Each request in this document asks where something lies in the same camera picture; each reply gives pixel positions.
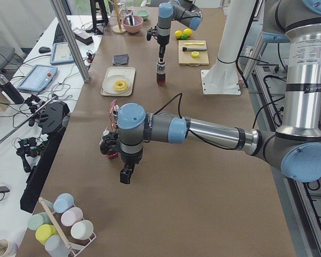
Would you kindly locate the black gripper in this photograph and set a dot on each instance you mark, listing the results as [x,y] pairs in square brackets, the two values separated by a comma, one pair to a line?
[131,159]
[162,42]

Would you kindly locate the tea bottle top rack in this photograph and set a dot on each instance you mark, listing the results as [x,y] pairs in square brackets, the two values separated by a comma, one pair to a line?
[160,75]

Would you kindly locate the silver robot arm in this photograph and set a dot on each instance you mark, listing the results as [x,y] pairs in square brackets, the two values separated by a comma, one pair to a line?
[185,12]
[294,147]

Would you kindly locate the cream serving tray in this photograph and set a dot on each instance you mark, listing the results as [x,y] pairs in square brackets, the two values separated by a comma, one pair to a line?
[128,72]

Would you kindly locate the yellow lemon lower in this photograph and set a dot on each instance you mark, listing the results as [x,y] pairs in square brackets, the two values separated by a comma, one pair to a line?
[178,34]

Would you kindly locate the yellow lemon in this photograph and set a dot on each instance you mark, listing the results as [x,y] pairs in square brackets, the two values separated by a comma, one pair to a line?
[178,34]
[188,32]

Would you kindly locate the green lime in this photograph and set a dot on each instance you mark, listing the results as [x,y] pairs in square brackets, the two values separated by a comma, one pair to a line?
[184,37]

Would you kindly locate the yellow lemon upper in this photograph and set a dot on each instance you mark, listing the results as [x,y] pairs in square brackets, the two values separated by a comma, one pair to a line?
[188,32]

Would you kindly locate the pink bowl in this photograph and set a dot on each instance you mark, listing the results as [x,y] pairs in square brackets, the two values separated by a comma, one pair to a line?
[133,29]

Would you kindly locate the steel muddler black tip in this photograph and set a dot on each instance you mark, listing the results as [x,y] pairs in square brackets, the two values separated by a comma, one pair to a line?
[188,49]

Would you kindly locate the mint green bowl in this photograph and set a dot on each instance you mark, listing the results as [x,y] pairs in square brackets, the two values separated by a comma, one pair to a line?
[144,14]

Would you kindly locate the wooden cutting board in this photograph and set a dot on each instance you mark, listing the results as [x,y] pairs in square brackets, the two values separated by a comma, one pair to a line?
[184,58]

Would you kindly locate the half lemon slice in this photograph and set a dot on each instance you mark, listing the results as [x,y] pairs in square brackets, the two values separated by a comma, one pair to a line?
[195,54]

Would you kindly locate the steel ice scoop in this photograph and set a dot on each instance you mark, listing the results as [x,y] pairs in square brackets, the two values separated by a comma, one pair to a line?
[130,20]

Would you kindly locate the wooden cup stand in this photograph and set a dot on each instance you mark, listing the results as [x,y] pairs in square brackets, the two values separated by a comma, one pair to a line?
[118,28]

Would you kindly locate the grey folded cloth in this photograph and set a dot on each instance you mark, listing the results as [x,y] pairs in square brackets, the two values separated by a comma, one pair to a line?
[120,59]

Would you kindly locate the white round plate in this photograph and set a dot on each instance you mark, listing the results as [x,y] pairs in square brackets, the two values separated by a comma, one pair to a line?
[109,81]

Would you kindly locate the blue plastic cup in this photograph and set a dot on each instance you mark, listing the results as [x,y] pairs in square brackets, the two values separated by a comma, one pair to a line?
[63,202]

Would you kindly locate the pink plastic cup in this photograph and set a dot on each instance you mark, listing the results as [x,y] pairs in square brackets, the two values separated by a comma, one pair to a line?
[71,216]

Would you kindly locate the white plastic cup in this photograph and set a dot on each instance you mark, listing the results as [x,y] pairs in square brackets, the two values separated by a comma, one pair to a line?
[82,230]

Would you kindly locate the robot teach pendant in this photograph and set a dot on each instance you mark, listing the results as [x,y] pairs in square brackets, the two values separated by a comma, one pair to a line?
[61,54]

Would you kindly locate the black keyboard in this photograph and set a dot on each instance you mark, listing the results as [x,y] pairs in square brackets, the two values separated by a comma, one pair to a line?
[59,36]

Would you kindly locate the white cup rack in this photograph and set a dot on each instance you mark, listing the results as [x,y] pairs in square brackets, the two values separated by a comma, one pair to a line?
[76,246]

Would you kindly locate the green plastic cup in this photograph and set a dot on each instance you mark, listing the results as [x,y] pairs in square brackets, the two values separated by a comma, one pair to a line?
[36,220]

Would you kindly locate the yellow plastic cup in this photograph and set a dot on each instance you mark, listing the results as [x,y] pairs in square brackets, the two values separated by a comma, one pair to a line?
[44,232]

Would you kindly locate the grey plastic cup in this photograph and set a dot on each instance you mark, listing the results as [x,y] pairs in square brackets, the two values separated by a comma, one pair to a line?
[56,247]

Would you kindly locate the black computer mouse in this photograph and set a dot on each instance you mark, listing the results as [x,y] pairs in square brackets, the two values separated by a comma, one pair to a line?
[43,50]

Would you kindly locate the black water bottle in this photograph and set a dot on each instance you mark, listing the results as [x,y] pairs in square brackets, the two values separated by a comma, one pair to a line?
[8,88]

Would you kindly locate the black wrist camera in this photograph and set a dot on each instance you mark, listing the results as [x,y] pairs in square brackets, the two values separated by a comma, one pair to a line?
[152,33]
[109,143]

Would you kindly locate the glazed ring donut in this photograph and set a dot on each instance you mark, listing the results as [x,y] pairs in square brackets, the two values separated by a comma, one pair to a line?
[120,85]

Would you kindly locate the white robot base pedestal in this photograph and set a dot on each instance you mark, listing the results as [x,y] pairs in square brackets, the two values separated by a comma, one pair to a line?
[222,77]

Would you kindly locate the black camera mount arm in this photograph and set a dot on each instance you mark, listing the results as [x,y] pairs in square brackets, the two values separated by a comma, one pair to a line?
[37,158]

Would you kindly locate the aluminium frame post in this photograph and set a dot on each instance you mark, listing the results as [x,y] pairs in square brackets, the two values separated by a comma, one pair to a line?
[66,28]

